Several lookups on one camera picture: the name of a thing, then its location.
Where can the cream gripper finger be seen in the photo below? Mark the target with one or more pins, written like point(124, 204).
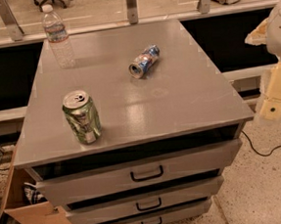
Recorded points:
point(258, 35)
point(270, 94)

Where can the green soda can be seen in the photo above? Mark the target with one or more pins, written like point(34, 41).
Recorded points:
point(82, 116)

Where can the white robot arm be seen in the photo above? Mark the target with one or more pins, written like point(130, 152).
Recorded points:
point(268, 32)

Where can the blue redbull can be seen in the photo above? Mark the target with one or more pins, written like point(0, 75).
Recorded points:
point(144, 61)

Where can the grey drawer cabinet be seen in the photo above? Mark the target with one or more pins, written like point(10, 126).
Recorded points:
point(182, 102)

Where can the middle grey drawer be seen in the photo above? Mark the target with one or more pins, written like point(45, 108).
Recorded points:
point(108, 212)

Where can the grey drawer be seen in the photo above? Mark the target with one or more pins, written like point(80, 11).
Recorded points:
point(170, 214)
point(96, 183)
point(108, 212)

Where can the bottom grey drawer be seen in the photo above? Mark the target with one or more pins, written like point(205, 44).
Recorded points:
point(170, 214)

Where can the clear plastic water bottle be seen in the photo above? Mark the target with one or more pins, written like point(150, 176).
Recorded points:
point(58, 37)

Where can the top grey drawer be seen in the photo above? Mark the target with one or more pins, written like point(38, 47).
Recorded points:
point(96, 183)

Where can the checkered cloth in box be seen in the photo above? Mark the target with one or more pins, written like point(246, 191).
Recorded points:
point(32, 194)

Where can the brown cardboard box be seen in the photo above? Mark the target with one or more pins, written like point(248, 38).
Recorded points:
point(15, 203)

